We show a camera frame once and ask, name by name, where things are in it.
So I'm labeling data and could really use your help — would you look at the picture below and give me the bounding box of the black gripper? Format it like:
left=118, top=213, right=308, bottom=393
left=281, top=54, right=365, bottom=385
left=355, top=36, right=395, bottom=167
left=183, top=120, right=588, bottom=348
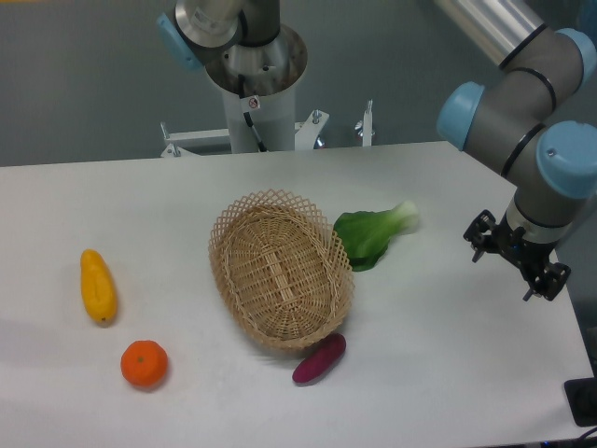
left=463, top=210, right=571, bottom=301

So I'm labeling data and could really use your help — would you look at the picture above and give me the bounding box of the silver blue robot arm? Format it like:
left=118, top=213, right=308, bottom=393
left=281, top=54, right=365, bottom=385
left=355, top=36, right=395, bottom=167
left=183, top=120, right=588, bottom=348
left=157, top=1, right=596, bottom=300

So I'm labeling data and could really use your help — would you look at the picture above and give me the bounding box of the green bok choy vegetable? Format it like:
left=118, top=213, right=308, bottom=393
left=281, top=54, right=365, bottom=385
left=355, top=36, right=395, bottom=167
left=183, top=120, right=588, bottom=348
left=333, top=201, right=419, bottom=272

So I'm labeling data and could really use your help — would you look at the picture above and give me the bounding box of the black device at table edge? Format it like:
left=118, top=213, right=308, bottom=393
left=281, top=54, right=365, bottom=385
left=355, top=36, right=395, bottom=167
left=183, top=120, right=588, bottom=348
left=563, top=377, right=596, bottom=427

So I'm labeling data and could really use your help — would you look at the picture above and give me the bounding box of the purple sweet potato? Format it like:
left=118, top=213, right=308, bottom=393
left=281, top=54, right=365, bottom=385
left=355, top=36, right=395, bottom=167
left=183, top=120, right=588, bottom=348
left=292, top=333, right=347, bottom=385

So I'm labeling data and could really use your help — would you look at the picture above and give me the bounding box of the woven wicker basket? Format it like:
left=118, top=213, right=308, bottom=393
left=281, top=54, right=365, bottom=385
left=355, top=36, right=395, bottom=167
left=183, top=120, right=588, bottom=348
left=209, top=189, right=354, bottom=352

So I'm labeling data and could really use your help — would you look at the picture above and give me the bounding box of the orange tangerine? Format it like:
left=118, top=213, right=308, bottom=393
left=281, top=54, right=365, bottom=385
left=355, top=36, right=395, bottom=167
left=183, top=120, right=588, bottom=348
left=120, top=340, right=169, bottom=389

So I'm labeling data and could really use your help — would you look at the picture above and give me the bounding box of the yellow mango fruit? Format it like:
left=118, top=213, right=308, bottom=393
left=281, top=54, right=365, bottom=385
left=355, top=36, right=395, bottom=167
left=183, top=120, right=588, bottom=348
left=80, top=249, right=118, bottom=324

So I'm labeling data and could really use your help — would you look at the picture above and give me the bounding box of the white metal base frame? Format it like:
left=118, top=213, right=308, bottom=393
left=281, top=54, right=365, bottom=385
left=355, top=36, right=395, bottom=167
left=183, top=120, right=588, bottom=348
left=159, top=99, right=378, bottom=158

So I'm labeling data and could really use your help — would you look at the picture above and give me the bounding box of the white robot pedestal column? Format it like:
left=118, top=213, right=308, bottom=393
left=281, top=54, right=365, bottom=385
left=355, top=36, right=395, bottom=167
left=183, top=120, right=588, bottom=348
left=204, top=25, right=309, bottom=154

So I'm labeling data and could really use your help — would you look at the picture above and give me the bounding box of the black cable on pedestal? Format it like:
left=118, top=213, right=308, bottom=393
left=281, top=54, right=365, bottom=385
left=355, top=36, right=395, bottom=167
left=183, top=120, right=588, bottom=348
left=237, top=73, right=269, bottom=153

